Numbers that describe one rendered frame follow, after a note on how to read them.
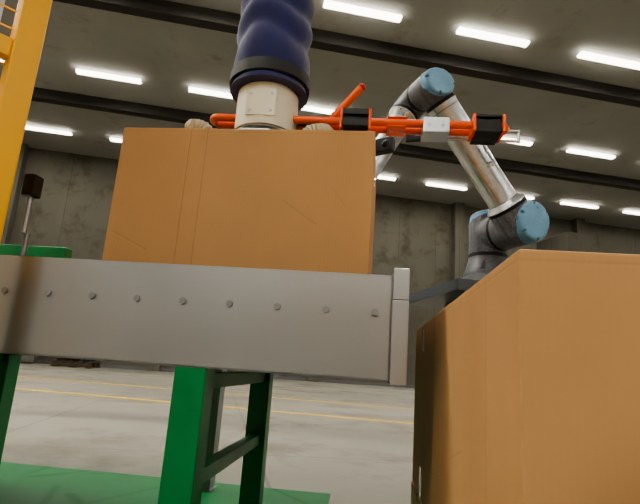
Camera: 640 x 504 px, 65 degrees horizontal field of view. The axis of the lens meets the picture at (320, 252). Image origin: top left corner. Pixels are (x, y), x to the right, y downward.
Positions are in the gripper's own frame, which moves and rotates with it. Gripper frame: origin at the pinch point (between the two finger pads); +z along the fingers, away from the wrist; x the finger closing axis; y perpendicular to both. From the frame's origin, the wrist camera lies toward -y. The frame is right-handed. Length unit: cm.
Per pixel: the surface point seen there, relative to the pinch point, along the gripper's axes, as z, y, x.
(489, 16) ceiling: -553, -156, 476
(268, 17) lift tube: 10.1, 27.8, 26.0
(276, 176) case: 22.1, 18.0, -24.6
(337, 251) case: 22.3, 2.9, -41.1
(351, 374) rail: 35, -2, -66
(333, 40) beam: -591, 82, 456
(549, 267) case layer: 80, -21, -55
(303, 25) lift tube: 6.3, 18.7, 26.7
